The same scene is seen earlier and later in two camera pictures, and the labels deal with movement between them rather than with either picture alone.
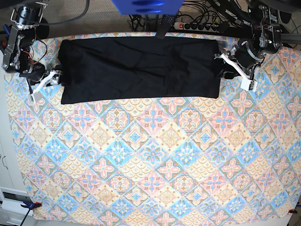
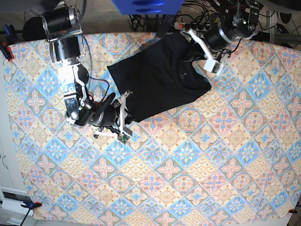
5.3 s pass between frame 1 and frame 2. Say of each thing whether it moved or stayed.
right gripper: moved
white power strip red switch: stayed
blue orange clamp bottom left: stayed
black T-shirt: moved
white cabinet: stayed
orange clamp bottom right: stayed
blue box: stayed
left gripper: moved
